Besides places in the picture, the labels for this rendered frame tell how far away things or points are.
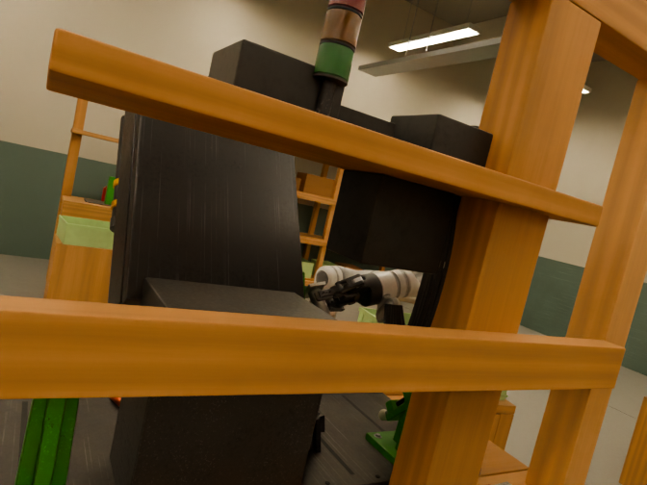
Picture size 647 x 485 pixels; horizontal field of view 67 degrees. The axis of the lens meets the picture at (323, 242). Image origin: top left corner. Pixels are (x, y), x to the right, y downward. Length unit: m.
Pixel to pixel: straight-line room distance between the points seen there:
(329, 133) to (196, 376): 0.33
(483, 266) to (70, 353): 0.63
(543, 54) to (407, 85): 7.41
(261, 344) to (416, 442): 0.46
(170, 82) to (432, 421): 0.71
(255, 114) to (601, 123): 8.86
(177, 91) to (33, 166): 5.95
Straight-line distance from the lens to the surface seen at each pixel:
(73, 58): 0.54
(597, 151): 9.19
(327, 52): 0.70
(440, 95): 8.76
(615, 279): 1.25
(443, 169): 0.73
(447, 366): 0.82
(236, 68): 0.67
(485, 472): 1.37
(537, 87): 0.93
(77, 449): 1.06
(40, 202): 6.52
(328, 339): 0.66
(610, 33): 1.11
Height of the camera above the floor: 1.44
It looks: 5 degrees down
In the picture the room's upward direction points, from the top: 13 degrees clockwise
